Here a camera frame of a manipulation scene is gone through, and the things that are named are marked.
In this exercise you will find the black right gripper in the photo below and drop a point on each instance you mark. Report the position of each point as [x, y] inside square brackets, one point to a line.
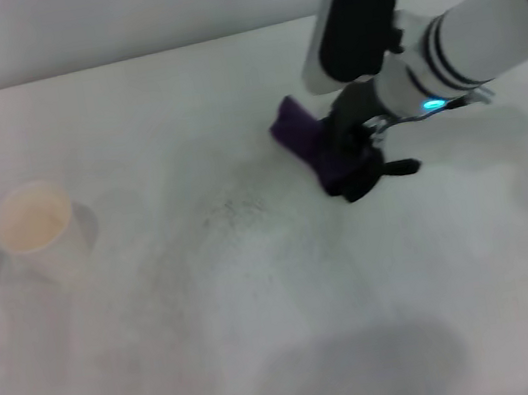
[349, 117]

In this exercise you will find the purple rag with black edge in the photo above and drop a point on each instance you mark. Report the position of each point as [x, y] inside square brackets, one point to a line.
[304, 135]

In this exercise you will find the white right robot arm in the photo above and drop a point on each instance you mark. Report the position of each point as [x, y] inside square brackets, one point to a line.
[470, 36]

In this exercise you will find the white paper cup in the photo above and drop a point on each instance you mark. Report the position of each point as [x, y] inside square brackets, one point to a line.
[35, 225]

